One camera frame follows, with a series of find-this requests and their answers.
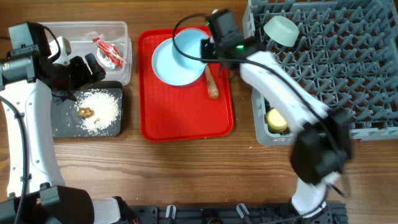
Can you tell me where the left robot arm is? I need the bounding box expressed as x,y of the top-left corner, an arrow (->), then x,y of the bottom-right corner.
1,22 -> 129,223

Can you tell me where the large light blue plate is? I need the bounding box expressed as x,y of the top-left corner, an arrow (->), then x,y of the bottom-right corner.
152,38 -> 206,86

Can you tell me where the grey dishwasher rack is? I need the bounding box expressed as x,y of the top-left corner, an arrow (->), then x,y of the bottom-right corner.
242,1 -> 397,141

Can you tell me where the yellow plastic cup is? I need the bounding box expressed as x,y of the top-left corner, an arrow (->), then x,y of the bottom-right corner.
265,108 -> 288,133

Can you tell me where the small light blue bowl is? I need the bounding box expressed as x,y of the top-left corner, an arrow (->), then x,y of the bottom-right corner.
172,28 -> 209,70

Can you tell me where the red snack wrapper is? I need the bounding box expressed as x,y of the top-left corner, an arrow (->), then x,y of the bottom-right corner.
93,37 -> 124,67

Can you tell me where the spilled white rice pile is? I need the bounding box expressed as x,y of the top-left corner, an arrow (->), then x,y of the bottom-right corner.
74,89 -> 121,136

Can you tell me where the black plastic tray bin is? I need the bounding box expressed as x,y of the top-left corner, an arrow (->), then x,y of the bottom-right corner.
51,81 -> 124,139

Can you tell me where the brown food scrap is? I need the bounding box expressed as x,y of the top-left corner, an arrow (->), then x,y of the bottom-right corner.
78,108 -> 94,118

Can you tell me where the red plastic tray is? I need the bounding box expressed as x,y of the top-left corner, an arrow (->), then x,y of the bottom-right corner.
137,28 -> 234,142

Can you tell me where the green bowl with rice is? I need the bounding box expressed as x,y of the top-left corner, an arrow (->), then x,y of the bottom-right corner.
264,16 -> 300,47

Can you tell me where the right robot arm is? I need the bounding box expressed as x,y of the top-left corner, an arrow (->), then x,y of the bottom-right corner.
203,9 -> 353,218

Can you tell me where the clear plastic bin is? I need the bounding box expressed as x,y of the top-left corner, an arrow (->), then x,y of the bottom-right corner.
43,21 -> 132,85

